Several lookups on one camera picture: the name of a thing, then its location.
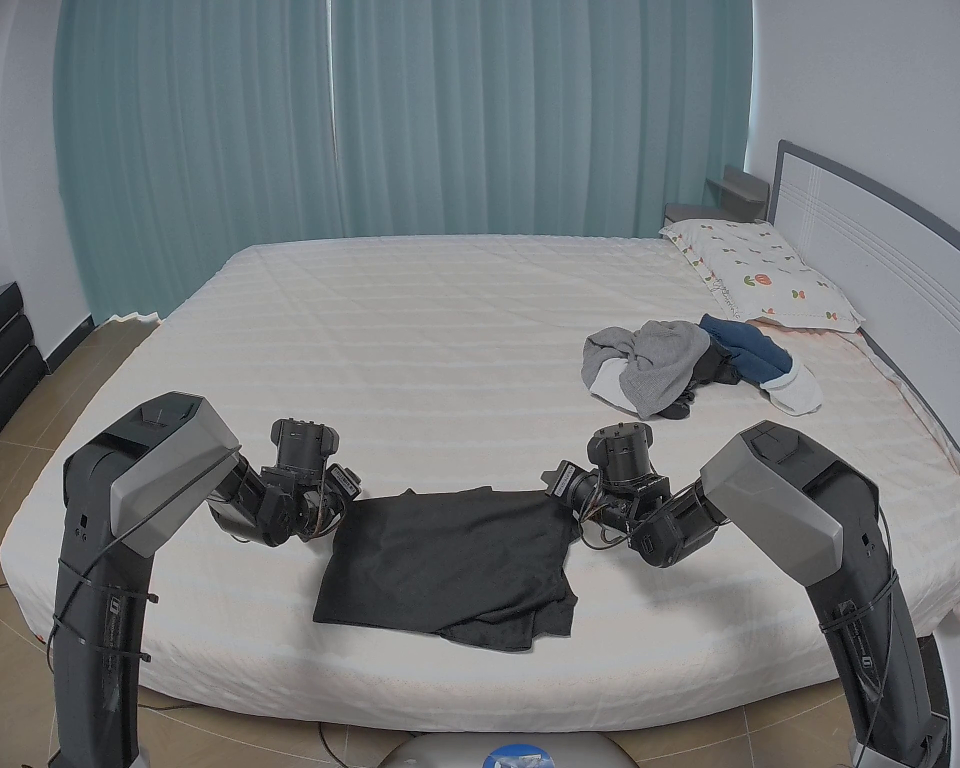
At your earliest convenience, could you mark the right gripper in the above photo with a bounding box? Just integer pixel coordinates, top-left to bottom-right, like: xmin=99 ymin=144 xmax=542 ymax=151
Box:
xmin=541 ymin=459 xmax=603 ymax=520

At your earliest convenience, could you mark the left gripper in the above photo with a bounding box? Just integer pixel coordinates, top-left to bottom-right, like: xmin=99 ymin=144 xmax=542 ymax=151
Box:
xmin=322 ymin=463 xmax=366 ymax=520

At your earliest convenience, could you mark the black T-shirt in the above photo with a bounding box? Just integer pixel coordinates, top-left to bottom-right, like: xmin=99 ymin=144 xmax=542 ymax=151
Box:
xmin=311 ymin=486 xmax=582 ymax=652

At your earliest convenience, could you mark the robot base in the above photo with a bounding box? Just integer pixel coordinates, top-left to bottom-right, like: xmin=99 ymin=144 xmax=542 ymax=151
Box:
xmin=378 ymin=738 xmax=624 ymax=768

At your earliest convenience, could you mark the pile of clothes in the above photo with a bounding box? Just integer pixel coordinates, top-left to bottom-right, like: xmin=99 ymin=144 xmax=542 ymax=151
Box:
xmin=579 ymin=313 xmax=824 ymax=421

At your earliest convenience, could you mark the bed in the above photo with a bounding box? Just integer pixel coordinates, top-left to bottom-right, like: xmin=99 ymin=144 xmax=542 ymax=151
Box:
xmin=0 ymin=138 xmax=960 ymax=732

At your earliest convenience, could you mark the white printed pillow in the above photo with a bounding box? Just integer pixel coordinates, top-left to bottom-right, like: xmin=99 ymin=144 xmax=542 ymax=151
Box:
xmin=660 ymin=217 xmax=865 ymax=333

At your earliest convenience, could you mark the grey bedside table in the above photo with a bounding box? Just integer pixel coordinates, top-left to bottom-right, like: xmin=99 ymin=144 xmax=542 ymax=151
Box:
xmin=663 ymin=165 xmax=772 ymax=225

